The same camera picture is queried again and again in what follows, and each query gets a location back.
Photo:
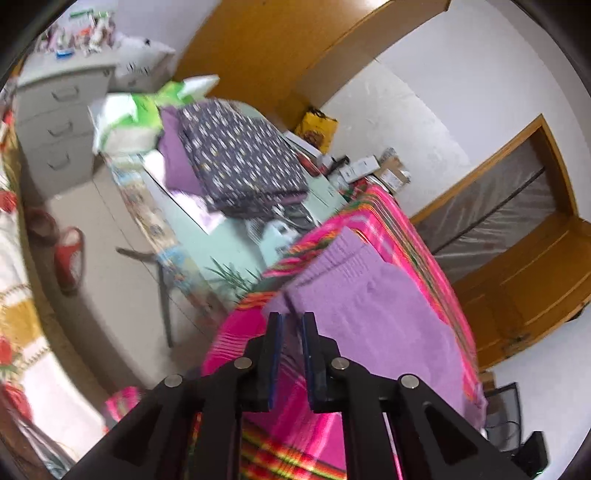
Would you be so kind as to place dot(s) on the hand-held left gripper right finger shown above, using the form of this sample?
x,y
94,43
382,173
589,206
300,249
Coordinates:
x,y
308,360

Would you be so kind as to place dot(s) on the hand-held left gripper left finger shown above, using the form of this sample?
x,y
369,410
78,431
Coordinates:
x,y
275,355

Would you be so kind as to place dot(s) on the purple fleece garment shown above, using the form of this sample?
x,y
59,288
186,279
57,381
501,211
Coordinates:
x,y
369,323

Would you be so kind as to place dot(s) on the folded purple clothes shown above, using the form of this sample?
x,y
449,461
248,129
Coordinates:
x,y
178,157

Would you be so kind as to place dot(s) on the light green table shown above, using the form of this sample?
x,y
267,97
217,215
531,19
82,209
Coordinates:
x,y
194,240

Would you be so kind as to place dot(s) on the pink plaid tablecloth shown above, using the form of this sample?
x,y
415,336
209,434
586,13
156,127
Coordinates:
x,y
406,240

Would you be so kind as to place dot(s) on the small white box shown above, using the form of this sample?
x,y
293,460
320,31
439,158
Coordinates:
x,y
360,170

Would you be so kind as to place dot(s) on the grey dotted folded cloth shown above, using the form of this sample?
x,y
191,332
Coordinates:
x,y
240,157

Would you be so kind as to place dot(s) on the black mesh chair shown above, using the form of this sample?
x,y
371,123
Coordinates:
x,y
505,415

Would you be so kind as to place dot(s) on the open cardboard box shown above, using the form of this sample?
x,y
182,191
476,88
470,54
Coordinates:
x,y
392,170

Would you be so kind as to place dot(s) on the yellow bag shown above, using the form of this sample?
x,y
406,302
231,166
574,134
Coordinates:
x,y
316,131

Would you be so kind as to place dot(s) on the red slipper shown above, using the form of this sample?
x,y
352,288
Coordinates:
x,y
69,258
41,221

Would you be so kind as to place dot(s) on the clear plastic door curtain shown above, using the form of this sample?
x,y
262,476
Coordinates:
x,y
485,207

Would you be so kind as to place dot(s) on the wooden door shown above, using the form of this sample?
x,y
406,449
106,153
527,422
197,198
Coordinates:
x,y
531,286

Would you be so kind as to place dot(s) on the black box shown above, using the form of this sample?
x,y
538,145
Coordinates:
x,y
535,452

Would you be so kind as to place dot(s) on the green white plastic bag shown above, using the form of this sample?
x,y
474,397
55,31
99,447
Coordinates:
x,y
129,120

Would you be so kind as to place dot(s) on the wooden wardrobe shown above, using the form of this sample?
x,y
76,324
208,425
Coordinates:
x,y
286,50

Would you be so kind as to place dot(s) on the grey drawer cabinet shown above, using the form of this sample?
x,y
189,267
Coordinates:
x,y
55,120

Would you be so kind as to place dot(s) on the white paper bag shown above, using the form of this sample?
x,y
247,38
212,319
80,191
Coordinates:
x,y
143,60

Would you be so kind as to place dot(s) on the cluster of bottles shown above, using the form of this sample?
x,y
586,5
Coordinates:
x,y
78,32

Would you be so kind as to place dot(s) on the wooden door frame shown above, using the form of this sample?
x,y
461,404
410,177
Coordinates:
x,y
549,134

